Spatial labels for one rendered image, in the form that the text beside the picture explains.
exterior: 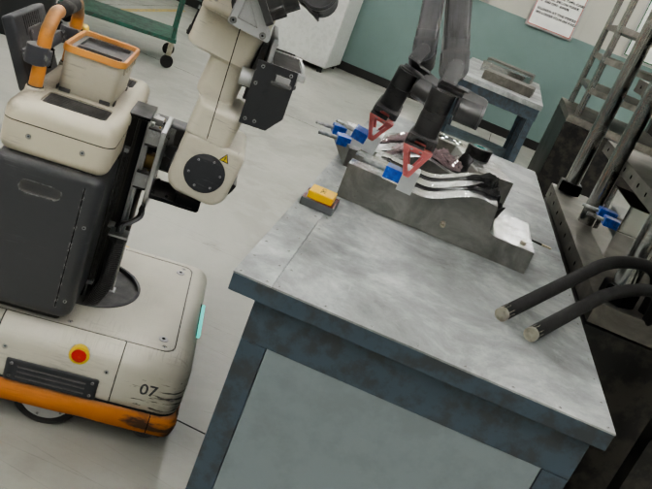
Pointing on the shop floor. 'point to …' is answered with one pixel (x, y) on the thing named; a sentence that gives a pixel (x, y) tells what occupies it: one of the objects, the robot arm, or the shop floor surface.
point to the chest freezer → (318, 34)
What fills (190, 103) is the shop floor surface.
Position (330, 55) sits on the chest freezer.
